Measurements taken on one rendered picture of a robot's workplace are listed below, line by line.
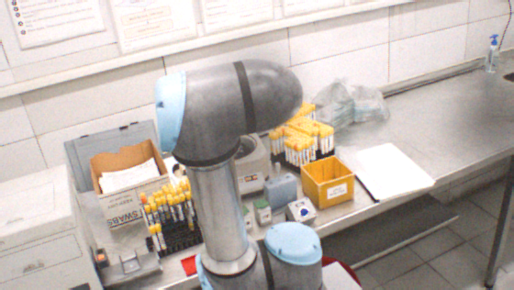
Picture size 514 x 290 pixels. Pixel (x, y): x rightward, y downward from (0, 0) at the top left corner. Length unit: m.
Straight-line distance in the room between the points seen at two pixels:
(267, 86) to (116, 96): 1.11
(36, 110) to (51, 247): 0.65
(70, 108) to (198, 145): 1.08
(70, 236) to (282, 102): 0.70
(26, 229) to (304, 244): 0.65
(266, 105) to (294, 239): 0.38
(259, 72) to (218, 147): 0.13
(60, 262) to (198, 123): 0.69
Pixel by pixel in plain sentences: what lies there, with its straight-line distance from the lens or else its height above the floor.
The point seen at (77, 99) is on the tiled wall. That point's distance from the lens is 1.70.
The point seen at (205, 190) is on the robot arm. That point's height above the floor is 1.36.
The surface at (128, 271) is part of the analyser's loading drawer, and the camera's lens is 1.30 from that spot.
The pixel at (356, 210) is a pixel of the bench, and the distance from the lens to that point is 1.45.
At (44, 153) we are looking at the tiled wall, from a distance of 1.77.
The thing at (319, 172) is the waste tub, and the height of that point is 0.93.
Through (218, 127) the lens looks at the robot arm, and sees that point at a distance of 0.66.
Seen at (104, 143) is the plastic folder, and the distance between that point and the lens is 1.74.
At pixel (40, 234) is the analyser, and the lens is 1.18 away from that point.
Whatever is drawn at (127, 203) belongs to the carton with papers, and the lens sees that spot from 1.50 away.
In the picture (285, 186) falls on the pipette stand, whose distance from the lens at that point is 1.43.
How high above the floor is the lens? 1.77
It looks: 29 degrees down
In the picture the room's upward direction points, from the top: 7 degrees counter-clockwise
